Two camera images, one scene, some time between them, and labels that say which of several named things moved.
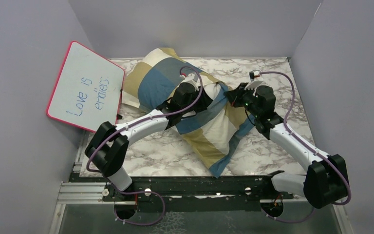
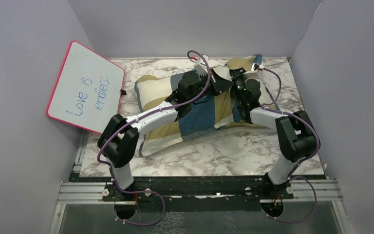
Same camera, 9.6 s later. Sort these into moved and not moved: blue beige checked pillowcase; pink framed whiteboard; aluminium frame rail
Moved: blue beige checked pillowcase
Not moved: aluminium frame rail; pink framed whiteboard
